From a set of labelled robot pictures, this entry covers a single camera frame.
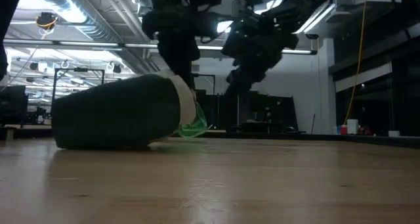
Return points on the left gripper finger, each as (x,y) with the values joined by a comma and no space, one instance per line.
(185,69)

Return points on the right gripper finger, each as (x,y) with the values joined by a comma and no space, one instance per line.
(244,79)

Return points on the beige gardening bag green trim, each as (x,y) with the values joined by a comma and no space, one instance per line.
(118,112)

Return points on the broom stick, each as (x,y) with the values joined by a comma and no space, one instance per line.
(312,123)

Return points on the long ceiling light strip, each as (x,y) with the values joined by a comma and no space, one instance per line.
(82,44)

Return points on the red small container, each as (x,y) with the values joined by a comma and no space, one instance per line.
(343,129)

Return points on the white cylinder roll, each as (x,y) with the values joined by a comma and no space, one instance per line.
(352,126)

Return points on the small white box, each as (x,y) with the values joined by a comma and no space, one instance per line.
(393,133)

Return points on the black monitor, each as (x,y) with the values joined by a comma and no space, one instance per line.
(13,104)

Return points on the silver ventilation duct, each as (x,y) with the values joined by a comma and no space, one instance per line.
(98,23)

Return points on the black aluminium table frame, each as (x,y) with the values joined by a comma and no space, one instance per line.
(328,137)

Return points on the black metal stand frame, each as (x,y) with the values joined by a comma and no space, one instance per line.
(78,70)

